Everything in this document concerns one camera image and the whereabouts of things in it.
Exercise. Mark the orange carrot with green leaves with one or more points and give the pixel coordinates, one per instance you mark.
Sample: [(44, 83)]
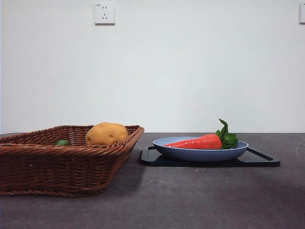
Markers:
[(205, 143)]

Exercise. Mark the pale blue round plate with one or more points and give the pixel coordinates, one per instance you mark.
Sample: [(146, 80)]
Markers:
[(197, 155)]

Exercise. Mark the yellow-brown potato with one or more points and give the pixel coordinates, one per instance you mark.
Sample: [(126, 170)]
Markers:
[(107, 134)]

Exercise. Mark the dark rectangular cutting board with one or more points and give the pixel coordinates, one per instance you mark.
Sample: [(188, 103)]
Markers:
[(166, 163)]

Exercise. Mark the green vegetable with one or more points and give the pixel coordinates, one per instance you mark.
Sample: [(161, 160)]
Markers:
[(62, 143)]

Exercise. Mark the brown wicker basket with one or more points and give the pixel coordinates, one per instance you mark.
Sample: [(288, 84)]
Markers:
[(59, 171)]

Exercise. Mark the white wall power socket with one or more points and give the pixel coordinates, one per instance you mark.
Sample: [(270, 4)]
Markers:
[(302, 13), (104, 13)]

